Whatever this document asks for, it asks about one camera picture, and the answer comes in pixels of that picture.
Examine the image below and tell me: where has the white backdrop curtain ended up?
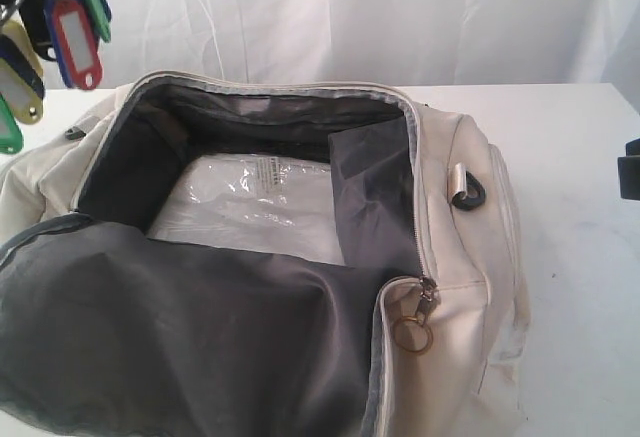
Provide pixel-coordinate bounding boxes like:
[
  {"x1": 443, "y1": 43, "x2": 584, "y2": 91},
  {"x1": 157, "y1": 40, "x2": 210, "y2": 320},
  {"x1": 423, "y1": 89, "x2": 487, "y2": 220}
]
[{"x1": 101, "y1": 0, "x2": 639, "y2": 95}]

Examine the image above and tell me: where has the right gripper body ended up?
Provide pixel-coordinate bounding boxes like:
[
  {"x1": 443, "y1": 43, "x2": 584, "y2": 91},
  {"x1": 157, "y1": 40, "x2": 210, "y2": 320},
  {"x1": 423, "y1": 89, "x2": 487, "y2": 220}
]
[{"x1": 617, "y1": 139, "x2": 640, "y2": 201}]

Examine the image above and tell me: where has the cream duffel bag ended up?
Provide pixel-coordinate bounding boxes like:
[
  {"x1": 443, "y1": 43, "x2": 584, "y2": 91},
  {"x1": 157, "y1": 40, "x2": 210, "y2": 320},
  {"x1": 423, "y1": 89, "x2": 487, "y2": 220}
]
[{"x1": 1, "y1": 71, "x2": 530, "y2": 436}]

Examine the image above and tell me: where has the colourful key tag bunch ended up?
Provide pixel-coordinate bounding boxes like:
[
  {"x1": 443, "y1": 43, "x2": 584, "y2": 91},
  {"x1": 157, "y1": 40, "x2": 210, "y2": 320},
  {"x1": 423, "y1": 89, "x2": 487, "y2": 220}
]
[{"x1": 1, "y1": 0, "x2": 112, "y2": 155}]

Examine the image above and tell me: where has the clear plastic wrapped package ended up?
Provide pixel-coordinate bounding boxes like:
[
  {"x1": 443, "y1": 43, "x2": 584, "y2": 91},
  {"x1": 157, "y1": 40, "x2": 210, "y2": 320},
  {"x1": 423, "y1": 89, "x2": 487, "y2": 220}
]
[{"x1": 147, "y1": 154, "x2": 344, "y2": 265}]

